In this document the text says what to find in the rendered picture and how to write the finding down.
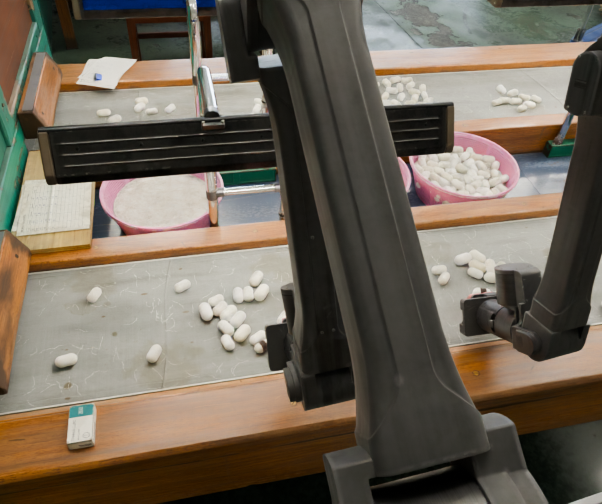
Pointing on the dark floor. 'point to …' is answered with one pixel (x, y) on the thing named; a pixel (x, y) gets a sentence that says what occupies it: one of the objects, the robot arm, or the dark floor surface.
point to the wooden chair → (168, 33)
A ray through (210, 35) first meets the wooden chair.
